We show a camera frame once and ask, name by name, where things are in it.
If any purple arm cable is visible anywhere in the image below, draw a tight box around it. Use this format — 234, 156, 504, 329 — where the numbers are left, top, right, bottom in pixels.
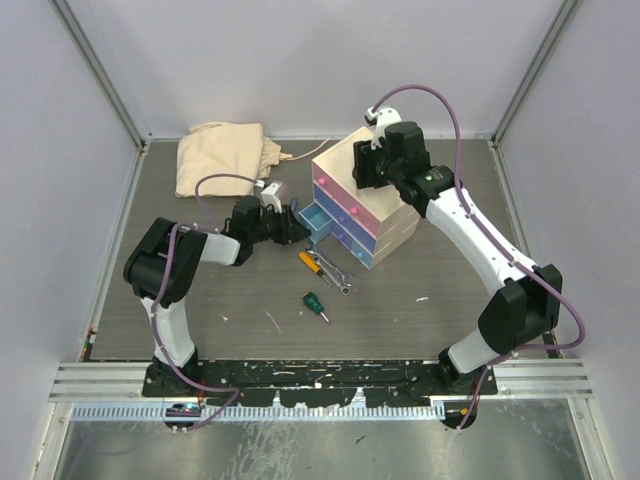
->
372, 85, 587, 431
149, 173, 266, 431

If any silver ratchet wrench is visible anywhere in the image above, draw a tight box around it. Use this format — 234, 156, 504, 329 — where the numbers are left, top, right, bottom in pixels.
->
316, 261, 351, 296

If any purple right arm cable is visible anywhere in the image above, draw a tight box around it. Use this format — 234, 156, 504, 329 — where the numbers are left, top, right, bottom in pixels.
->
372, 85, 587, 431

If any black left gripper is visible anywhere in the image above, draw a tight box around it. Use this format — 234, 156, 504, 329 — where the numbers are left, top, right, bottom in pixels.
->
248, 203, 309, 245

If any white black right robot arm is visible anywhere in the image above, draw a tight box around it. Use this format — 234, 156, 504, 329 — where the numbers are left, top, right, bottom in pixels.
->
352, 122, 563, 394

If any orange handle screwdriver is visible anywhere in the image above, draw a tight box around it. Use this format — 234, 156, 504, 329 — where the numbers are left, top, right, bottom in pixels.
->
298, 251, 332, 286

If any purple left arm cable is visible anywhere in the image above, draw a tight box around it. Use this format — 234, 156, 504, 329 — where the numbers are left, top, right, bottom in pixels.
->
149, 173, 266, 431

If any silver combination wrench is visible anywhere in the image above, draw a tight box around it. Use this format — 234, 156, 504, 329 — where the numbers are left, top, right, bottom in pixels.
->
305, 245, 356, 283

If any pastel mini drawer chest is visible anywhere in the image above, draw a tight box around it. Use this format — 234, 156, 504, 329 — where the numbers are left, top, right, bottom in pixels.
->
311, 127, 420, 269

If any beige folded cloth bag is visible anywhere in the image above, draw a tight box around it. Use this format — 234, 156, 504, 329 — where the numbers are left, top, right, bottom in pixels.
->
175, 122, 319, 198

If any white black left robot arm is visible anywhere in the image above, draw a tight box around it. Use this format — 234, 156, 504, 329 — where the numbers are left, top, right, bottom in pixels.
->
123, 196, 311, 397

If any aluminium frame rail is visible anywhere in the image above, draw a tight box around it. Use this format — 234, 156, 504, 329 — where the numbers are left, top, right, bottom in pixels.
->
49, 362, 150, 402

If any green handle screwdriver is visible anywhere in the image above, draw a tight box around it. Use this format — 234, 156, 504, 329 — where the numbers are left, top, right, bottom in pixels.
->
302, 292, 331, 324

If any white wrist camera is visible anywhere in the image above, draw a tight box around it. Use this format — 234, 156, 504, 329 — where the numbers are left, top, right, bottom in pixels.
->
259, 181, 285, 213
365, 106, 402, 150

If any light blue cable duct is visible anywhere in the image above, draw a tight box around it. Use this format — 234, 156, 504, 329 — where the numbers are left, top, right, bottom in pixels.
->
70, 402, 445, 422

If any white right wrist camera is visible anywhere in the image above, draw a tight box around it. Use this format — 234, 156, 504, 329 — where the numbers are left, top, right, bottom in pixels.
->
365, 106, 402, 150

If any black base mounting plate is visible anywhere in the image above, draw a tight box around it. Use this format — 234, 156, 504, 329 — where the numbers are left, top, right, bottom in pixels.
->
142, 360, 481, 408

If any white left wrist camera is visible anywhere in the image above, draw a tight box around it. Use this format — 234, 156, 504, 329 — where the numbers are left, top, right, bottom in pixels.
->
259, 181, 285, 213

